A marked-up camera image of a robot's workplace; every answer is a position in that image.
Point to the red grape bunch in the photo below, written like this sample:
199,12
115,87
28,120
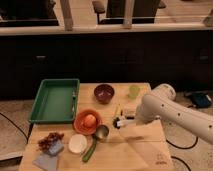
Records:
47,142

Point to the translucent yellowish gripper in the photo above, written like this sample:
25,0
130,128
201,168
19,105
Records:
132,130

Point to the green handled metal measuring cup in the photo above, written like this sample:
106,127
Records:
101,134

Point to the orange plate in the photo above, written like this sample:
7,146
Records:
78,123

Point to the blue grey cloth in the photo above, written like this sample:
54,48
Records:
49,159

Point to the dark block sponge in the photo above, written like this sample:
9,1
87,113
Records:
128,113

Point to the light green cup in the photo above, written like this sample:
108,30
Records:
134,91

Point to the green plastic tray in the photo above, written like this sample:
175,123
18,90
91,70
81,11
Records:
55,102

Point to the white round lid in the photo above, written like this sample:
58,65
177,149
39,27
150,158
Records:
77,144

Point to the blue device on floor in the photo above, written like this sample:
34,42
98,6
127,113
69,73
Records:
199,99

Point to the orange fruit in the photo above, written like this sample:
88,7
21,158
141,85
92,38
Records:
89,121

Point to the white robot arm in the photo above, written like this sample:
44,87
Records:
159,102

